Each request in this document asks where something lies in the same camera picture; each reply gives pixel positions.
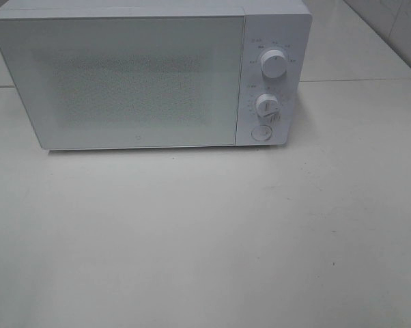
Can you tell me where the round white door button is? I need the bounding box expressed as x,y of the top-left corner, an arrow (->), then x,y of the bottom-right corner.
251,125 -> 272,141

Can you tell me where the white microwave knob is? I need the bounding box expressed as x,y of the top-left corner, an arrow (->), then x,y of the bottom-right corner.
255,93 -> 280,118
260,49 -> 287,79

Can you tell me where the white microwave door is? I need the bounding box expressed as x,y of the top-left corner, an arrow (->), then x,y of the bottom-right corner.
0,16 -> 244,150

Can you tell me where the white microwave oven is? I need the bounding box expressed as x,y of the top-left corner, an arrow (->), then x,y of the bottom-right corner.
0,1 -> 312,149

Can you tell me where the white adjacent table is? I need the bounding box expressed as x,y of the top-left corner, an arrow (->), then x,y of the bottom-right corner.
300,1 -> 411,82

